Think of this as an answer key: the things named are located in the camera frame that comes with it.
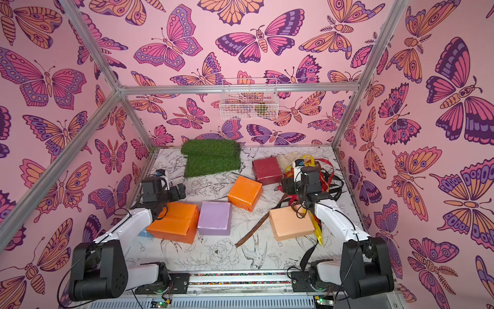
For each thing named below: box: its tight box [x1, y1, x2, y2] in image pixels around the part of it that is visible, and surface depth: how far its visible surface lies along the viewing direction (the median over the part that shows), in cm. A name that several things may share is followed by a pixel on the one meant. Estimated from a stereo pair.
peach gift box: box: [269, 206, 316, 242], surface depth 86 cm
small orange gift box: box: [227, 175, 264, 212], surface depth 94 cm
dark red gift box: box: [252, 156, 284, 186], surface depth 102 cm
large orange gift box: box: [146, 202, 201, 244], surface depth 85 cm
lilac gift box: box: [196, 201, 232, 236], surface depth 87 cm
